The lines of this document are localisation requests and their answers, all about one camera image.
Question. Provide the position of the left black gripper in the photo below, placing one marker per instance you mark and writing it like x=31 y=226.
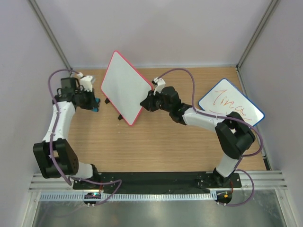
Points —
x=92 y=95

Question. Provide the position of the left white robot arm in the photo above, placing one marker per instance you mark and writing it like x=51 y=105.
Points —
x=54 y=155

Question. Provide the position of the aluminium front rail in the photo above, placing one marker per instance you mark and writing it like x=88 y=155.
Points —
x=262 y=180

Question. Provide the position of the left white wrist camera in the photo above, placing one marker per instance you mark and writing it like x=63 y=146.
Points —
x=87 y=82

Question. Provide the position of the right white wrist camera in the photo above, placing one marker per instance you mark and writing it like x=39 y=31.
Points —
x=159 y=85

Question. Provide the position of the red framed whiteboard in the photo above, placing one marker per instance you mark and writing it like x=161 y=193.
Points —
x=125 y=87

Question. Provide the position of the blue whiteboard eraser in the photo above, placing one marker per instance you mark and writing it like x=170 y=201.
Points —
x=96 y=105

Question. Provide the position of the blue framed whiteboard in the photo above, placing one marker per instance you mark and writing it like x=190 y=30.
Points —
x=225 y=98

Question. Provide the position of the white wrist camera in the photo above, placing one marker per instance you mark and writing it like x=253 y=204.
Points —
x=87 y=82
x=159 y=85

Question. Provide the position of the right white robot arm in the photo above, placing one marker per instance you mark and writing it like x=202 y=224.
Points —
x=234 y=137

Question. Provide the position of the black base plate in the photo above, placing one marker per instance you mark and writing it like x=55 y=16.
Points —
x=167 y=182

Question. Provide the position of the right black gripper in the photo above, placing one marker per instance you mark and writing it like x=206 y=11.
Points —
x=147 y=104

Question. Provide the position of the white slotted cable duct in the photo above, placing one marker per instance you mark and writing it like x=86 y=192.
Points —
x=93 y=196

